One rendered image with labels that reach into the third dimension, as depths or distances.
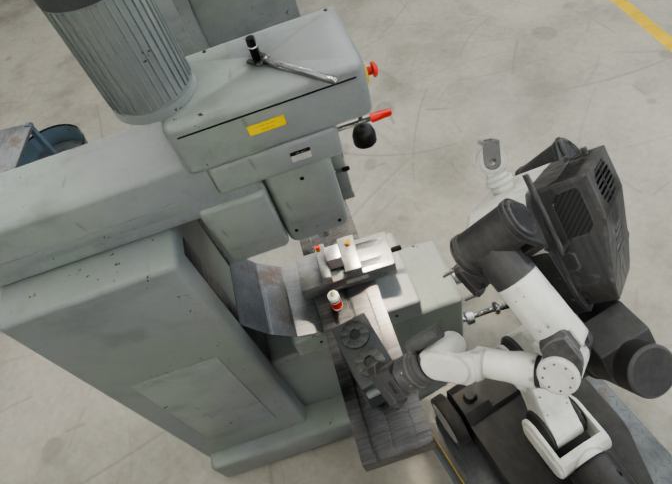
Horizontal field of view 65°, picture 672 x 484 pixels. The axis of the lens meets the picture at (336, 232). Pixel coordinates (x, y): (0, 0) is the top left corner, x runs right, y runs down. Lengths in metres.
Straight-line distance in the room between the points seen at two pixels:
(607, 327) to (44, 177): 1.38
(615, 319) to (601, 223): 0.24
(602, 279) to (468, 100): 2.82
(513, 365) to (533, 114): 2.80
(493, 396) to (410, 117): 2.26
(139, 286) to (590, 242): 1.07
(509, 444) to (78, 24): 1.80
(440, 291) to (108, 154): 1.31
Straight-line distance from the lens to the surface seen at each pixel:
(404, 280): 2.04
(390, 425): 1.77
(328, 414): 2.57
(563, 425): 1.95
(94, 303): 1.52
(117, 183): 1.38
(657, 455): 2.36
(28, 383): 3.67
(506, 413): 2.13
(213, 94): 1.25
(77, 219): 1.45
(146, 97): 1.22
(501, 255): 1.06
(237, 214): 1.45
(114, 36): 1.14
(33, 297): 1.60
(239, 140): 1.26
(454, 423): 2.09
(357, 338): 1.66
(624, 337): 1.29
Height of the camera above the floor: 2.60
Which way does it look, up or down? 53 degrees down
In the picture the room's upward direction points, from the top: 19 degrees counter-clockwise
